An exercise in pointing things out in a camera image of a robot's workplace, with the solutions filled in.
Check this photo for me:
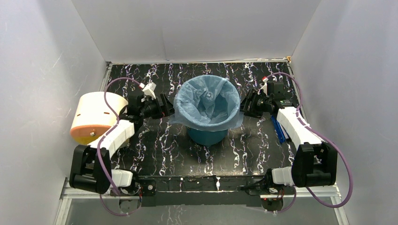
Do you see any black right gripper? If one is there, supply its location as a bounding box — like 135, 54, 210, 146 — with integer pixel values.
235, 89, 272, 119

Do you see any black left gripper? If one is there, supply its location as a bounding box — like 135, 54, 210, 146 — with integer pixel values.
140, 94, 179, 120

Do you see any light blue plastic bag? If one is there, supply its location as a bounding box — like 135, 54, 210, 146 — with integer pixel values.
169, 75, 244, 131

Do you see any blue stapler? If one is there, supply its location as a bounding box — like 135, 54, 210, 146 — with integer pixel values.
271, 115, 290, 143

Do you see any teal plastic trash bin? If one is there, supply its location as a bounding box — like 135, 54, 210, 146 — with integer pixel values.
186, 127, 228, 147

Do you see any cream orange round container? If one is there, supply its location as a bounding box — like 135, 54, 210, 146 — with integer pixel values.
70, 91, 128, 145

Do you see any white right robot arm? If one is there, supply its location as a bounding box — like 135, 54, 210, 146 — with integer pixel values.
240, 82, 338, 194

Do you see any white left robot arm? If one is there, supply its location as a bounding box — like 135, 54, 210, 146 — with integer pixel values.
69, 91, 174, 195

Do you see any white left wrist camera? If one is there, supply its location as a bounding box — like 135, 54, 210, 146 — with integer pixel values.
139, 82, 156, 100

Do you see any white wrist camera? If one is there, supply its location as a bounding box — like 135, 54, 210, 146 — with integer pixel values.
258, 76, 268, 96
139, 82, 156, 100

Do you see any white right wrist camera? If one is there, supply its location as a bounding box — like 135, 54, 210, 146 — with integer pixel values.
258, 76, 268, 96

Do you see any black front mounting rail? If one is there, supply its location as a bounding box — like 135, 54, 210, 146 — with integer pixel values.
110, 174, 294, 208

